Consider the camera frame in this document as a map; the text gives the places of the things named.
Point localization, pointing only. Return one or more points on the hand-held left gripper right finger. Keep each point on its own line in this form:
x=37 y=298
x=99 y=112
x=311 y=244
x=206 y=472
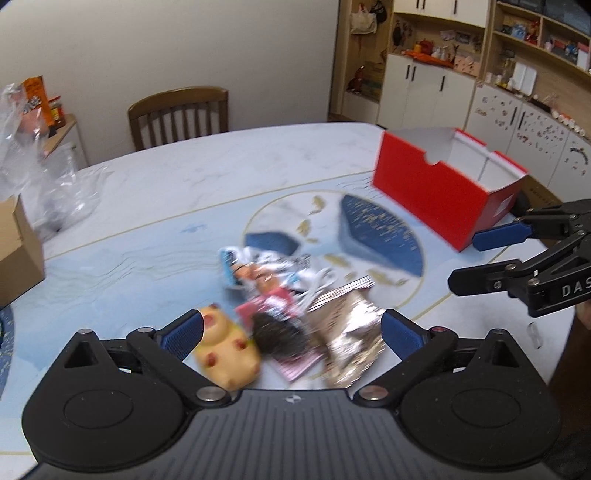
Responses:
x=400 y=335

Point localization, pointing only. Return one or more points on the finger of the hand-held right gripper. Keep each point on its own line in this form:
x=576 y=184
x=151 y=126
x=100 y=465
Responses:
x=480 y=279
x=498 y=235

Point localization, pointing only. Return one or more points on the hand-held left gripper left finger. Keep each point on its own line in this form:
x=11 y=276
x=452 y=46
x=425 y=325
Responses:
x=184 y=333

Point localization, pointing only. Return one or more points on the yellow potato toy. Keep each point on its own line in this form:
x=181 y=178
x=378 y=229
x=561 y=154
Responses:
x=226 y=350

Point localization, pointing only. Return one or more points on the silver foil snack packet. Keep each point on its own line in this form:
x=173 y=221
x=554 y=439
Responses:
x=351 y=341

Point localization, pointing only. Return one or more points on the red cardboard box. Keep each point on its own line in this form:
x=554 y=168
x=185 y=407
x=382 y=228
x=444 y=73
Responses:
x=429 y=198

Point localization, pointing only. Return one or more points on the packet of black bits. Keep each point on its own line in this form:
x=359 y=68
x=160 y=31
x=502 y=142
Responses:
x=279 y=334

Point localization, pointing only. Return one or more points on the clear packet with blue top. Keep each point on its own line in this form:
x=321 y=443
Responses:
x=258 y=272

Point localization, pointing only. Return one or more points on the pink label packet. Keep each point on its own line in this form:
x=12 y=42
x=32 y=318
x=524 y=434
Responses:
x=295 y=367

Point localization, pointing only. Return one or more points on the white marble desktop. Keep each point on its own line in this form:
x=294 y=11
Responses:
x=184 y=184

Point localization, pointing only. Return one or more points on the white cabinet with stickers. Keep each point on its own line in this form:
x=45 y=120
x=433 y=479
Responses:
x=521 y=129

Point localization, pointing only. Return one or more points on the white canisters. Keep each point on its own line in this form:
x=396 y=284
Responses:
x=524 y=78

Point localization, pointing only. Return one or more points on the clear plastic bag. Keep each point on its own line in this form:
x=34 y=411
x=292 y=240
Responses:
x=51 y=184

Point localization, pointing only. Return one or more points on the red rooster figure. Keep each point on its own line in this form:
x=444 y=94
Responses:
x=356 y=81

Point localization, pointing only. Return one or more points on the wooden chair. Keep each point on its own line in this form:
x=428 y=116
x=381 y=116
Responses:
x=178 y=115

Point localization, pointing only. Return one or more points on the wooden open shelf unit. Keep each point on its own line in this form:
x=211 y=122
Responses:
x=364 y=55

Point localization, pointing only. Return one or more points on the wooden side counter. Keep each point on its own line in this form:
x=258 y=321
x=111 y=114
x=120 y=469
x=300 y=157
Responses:
x=69 y=138

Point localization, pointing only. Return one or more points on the cream tote bag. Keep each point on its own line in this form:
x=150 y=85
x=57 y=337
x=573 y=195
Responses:
x=364 y=23

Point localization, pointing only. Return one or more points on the jar with red lid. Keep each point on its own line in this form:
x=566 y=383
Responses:
x=56 y=113

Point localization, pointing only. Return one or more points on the orange snack bag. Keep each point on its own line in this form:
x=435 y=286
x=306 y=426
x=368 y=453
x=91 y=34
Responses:
x=36 y=99

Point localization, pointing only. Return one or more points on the wooden wall shelf unit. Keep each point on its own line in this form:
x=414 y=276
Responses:
x=545 y=41

